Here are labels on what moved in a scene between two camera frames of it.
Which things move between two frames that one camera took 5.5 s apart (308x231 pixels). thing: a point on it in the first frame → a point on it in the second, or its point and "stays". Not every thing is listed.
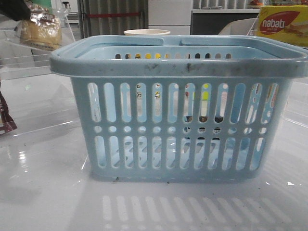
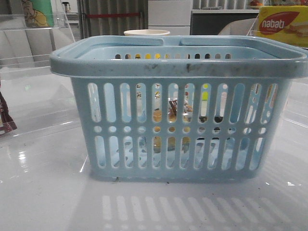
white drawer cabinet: x=173 y=15 stays
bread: x=43 y=31 → x=173 y=117
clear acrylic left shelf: x=37 y=99 stays
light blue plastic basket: x=211 y=109 stays
